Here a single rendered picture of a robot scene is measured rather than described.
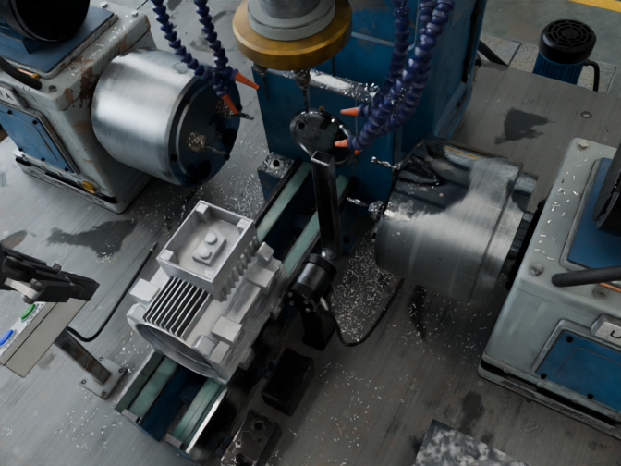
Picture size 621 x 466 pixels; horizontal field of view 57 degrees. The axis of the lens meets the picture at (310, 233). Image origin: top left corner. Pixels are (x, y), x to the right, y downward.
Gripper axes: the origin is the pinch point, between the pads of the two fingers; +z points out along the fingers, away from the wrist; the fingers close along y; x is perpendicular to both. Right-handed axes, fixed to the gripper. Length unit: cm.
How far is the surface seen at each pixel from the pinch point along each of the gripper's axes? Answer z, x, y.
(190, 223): 10.7, -15.8, -3.5
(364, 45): 26, -61, -5
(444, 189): 17, -41, -34
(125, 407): 19.9, 16.2, -6.2
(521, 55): 134, -129, -6
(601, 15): 210, -206, -11
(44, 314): 6.9, 8.3, 7.5
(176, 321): 7.7, -2.8, -12.3
